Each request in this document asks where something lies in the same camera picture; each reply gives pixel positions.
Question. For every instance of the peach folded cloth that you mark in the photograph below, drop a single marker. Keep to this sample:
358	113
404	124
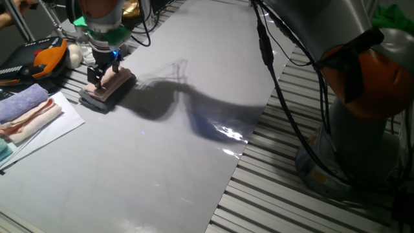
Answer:
35	113

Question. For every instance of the person hand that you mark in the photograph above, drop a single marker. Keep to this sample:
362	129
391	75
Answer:
24	2

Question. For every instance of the dark grey terry cloth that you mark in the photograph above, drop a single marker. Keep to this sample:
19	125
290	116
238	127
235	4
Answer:
106	104

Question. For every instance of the black round device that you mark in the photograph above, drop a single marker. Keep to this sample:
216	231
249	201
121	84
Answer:
72	11

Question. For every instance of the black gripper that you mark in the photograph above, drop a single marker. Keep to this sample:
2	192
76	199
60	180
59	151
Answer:
105	58

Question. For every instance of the white paper sheet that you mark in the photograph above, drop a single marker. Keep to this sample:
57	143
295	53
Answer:
64	119

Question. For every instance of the gold foil object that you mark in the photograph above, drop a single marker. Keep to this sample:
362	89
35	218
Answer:
131	8

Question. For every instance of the green fabric heap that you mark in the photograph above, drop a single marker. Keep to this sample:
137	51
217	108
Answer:
393	17

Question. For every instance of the person forearm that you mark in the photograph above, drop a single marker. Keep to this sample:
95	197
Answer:
4	20

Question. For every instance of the thin metal stand rod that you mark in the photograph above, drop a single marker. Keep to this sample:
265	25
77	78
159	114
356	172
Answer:
53	21

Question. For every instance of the orange and black teach pendant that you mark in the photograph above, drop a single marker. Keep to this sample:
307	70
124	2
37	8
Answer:
35	59

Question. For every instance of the grey plastic table mat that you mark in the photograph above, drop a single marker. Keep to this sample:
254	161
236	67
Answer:
145	168

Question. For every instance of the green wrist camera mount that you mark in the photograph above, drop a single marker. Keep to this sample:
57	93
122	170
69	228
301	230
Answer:
119	35

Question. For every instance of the teal folded cloth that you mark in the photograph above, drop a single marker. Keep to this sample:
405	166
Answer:
4	150

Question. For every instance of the cream folded cloth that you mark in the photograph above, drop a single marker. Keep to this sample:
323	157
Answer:
35	124

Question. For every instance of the aluminium frame post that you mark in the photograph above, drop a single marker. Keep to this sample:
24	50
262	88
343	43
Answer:
17	19

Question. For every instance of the silver and orange robot arm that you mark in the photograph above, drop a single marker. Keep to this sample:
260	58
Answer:
355	97

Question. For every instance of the white egg-shaped object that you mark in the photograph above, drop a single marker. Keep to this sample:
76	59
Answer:
74	56

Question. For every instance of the purple folded cloth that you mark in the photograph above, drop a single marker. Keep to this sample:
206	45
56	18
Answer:
21	102

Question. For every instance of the pink terry cloth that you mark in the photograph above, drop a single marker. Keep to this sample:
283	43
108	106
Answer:
111	84

